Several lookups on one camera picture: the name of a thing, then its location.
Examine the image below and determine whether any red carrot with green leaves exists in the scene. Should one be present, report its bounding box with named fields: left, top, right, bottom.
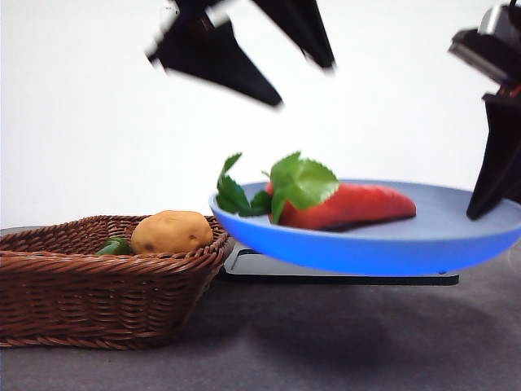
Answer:
left=215, top=151, right=418, bottom=234

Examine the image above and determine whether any blue round plate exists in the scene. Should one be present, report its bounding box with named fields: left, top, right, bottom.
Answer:
left=208, top=178, right=521, bottom=275

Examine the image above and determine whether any yellow-brown potato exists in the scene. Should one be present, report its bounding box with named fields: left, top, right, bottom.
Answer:
left=129, top=209, right=214, bottom=256

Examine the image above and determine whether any green cucumber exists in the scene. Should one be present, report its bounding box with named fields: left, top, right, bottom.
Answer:
left=96, top=237, right=134, bottom=257

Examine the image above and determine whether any black flat tray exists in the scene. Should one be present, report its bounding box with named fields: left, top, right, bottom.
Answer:
left=215, top=245, right=461, bottom=287

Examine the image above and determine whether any brown wicker basket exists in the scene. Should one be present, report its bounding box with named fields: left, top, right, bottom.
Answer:
left=0, top=214, right=237, bottom=350

